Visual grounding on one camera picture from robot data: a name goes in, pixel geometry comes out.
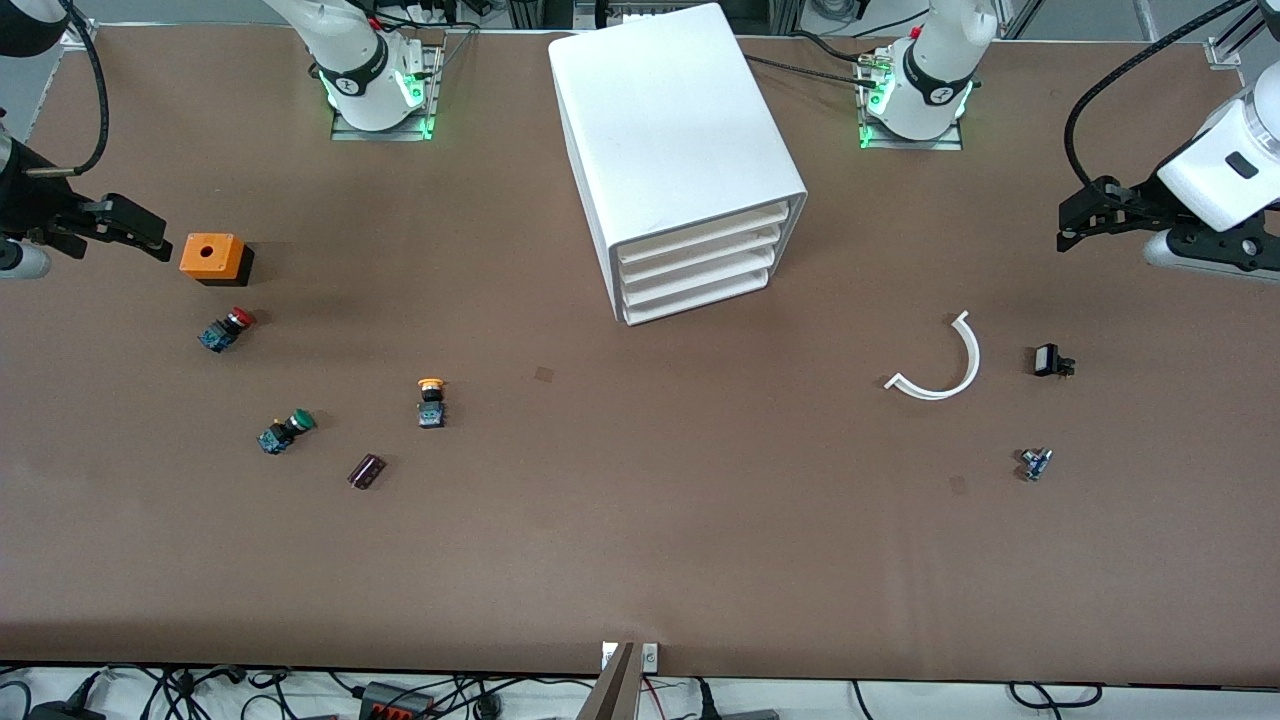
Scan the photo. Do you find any yellow push button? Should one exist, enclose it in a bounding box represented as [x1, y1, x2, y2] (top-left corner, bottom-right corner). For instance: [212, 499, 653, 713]
[415, 376, 449, 432]

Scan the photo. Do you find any white cabinet drawer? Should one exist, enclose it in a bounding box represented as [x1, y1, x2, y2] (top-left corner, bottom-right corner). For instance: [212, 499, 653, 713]
[621, 250, 775, 307]
[619, 225, 783, 286]
[624, 270, 770, 327]
[616, 200, 793, 265]

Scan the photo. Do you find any red push button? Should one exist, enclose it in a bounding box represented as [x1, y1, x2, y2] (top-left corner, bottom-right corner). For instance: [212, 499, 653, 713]
[197, 306, 257, 354]

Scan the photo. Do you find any green push button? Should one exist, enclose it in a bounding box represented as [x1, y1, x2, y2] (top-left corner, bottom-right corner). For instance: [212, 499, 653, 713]
[257, 407, 318, 457]

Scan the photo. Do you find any white drawer cabinet housing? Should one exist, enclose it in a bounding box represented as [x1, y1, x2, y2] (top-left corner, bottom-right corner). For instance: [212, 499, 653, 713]
[547, 2, 809, 328]

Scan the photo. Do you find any white curved plastic piece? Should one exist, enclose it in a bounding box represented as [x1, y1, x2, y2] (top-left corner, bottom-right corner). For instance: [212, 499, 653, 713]
[883, 309, 983, 402]

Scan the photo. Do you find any black orange power strip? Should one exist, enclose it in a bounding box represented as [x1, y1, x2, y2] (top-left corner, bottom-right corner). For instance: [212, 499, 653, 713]
[358, 681, 438, 720]

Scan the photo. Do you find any orange button enclosure box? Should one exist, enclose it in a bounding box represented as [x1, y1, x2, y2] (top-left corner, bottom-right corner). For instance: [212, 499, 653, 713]
[179, 232, 255, 289]

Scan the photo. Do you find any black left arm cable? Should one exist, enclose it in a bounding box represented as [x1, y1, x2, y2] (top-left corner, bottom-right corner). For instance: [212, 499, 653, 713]
[1062, 0, 1253, 193]

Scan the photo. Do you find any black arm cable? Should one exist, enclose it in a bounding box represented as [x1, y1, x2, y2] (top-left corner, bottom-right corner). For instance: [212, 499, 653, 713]
[1062, 0, 1253, 193]
[25, 0, 110, 179]

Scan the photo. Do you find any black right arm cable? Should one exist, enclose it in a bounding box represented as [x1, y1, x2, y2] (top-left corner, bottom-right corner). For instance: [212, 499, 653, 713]
[25, 0, 110, 179]

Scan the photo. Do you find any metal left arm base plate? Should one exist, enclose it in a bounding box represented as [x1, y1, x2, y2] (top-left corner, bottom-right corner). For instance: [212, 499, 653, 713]
[857, 50, 965, 152]

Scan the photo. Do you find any black base power cable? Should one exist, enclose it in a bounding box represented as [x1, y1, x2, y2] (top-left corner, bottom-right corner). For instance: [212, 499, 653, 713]
[744, 30, 886, 93]

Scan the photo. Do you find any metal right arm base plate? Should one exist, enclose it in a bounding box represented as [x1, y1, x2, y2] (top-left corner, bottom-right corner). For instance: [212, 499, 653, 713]
[330, 44, 444, 142]

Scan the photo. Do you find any black cable loop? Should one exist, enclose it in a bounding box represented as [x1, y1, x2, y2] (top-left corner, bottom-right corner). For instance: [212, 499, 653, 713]
[1007, 681, 1104, 710]

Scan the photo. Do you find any wooden post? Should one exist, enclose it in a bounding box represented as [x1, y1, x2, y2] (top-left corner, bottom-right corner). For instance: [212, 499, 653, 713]
[575, 642, 642, 720]

